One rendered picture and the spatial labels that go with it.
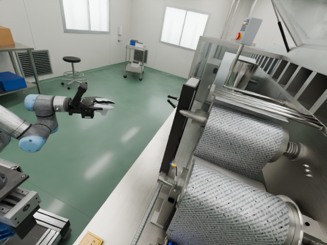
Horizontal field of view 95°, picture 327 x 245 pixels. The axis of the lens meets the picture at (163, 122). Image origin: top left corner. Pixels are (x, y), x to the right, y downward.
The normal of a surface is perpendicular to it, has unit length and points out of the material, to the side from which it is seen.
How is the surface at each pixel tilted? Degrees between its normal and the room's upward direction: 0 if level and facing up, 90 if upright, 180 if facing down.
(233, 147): 92
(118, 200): 0
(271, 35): 90
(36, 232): 0
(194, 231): 90
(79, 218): 0
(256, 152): 92
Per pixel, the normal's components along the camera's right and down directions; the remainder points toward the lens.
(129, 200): 0.19, -0.82
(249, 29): -0.05, 0.54
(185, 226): -0.35, 0.46
